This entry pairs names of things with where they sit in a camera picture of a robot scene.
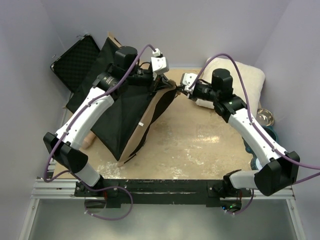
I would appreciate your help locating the black poker chip case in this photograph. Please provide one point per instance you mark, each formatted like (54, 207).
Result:
(72, 66)

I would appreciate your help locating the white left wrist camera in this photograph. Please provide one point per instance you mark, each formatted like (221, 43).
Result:
(159, 63)

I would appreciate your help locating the beige wooden handle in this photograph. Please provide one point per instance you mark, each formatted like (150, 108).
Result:
(88, 140)

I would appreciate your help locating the aluminium frame rail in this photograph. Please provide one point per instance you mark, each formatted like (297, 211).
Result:
(150, 209)

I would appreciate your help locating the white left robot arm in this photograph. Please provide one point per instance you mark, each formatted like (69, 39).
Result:
(77, 128)

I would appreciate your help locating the clear glass bowl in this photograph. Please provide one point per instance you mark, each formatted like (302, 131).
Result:
(265, 117)

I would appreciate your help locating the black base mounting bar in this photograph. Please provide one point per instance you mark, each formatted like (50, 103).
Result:
(116, 192)

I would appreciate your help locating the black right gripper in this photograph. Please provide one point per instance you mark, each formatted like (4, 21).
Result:
(181, 88)

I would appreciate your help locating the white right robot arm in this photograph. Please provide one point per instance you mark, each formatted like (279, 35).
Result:
(279, 167)

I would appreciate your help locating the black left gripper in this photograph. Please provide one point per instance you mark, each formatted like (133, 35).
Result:
(159, 85)

